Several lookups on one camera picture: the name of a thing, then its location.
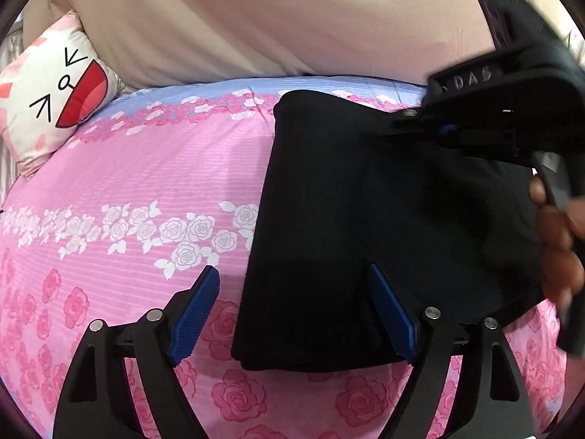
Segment beige padded headboard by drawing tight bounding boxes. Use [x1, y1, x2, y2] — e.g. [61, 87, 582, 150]
[23, 0, 503, 90]

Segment person's right hand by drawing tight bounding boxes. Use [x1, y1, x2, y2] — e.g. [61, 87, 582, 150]
[529, 176, 585, 308]

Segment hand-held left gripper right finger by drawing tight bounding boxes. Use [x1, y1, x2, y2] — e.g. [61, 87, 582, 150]
[368, 264, 535, 439]

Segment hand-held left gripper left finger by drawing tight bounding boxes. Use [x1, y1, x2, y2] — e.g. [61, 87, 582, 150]
[52, 265, 221, 439]

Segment black pants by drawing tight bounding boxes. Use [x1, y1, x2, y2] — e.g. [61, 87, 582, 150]
[231, 90, 549, 373]

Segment cartoon face pillow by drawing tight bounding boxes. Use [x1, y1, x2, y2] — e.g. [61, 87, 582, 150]
[0, 11, 126, 179]

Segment pink rose print bedsheet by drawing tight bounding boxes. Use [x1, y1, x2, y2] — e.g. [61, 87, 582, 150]
[0, 75, 570, 439]

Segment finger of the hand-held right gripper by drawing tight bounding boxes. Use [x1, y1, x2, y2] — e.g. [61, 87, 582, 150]
[377, 107, 460, 147]

